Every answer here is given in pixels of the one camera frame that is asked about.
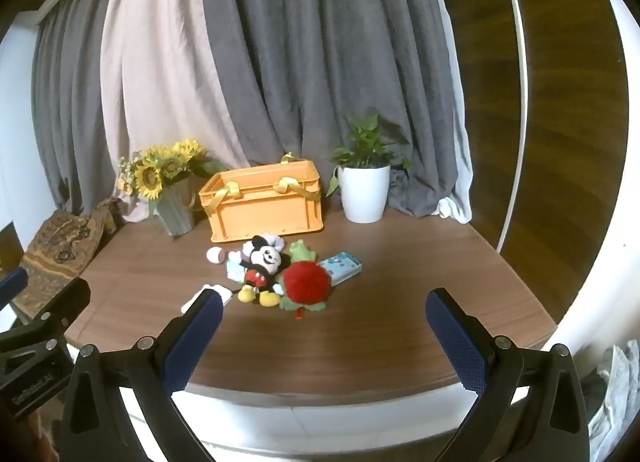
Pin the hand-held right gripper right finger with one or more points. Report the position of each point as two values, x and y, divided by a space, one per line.
457 342

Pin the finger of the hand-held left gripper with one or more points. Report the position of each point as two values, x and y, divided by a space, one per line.
12 284
70 299

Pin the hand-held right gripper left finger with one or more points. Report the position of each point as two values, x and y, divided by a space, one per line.
192 342

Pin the green frog toy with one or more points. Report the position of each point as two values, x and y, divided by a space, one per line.
301 252

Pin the orange plastic crate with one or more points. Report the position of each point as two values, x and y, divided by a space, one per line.
265 207

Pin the white flat packet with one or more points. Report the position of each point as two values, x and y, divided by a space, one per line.
220 291

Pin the patterned brown cloth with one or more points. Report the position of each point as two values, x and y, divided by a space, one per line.
60 242

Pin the pink egg toy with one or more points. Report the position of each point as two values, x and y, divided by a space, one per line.
216 255

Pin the mouse plush toy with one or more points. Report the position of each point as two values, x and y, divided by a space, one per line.
262 267

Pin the red strawberry plush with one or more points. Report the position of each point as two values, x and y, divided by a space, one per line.
306 282

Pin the grey ribbed vase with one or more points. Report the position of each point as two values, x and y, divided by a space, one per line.
175 214

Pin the white fluffy headband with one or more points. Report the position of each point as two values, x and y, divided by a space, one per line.
275 240

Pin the white curtain lining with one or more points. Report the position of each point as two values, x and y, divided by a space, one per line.
457 209

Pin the blue tissue packet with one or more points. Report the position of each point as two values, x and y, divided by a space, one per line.
342 266

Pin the sunflower bouquet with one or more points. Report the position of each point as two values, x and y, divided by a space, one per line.
155 167

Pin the white crumpled cloth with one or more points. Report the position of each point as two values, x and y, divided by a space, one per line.
617 382

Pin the white plant pot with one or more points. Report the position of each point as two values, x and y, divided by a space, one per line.
364 194

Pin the narrow grey curtain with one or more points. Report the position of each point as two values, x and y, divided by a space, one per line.
70 102

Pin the green potted plant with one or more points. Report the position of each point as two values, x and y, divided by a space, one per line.
367 142

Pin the pale pink curtain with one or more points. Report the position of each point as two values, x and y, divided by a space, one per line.
160 72

